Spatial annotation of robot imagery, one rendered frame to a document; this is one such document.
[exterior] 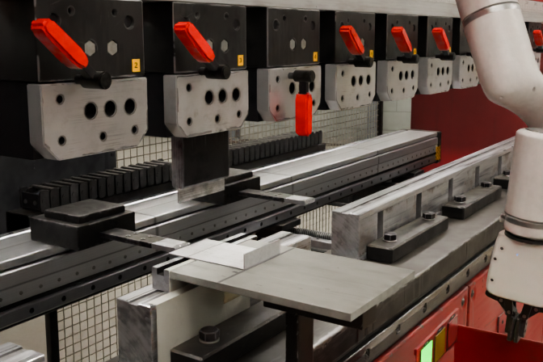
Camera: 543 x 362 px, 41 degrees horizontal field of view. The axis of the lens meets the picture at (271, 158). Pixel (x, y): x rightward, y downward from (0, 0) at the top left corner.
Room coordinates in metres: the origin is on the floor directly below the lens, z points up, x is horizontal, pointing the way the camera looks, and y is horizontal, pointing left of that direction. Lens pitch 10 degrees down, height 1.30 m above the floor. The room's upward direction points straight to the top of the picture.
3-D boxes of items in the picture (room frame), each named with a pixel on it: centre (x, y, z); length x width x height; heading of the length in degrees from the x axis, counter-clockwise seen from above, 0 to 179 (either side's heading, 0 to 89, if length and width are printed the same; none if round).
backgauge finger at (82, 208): (1.07, 0.23, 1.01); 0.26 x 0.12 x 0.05; 56
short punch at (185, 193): (0.99, 0.10, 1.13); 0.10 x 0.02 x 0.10; 146
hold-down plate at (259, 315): (0.99, 0.03, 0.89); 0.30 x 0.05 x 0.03; 146
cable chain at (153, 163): (1.38, 0.31, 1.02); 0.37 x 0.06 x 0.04; 146
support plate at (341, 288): (0.90, -0.03, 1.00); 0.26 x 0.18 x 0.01; 56
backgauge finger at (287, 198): (1.37, 0.04, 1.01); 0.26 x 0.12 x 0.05; 56
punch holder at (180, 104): (0.96, 0.11, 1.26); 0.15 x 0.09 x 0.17; 146
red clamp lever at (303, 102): (1.08, -0.04, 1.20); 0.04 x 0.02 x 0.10; 56
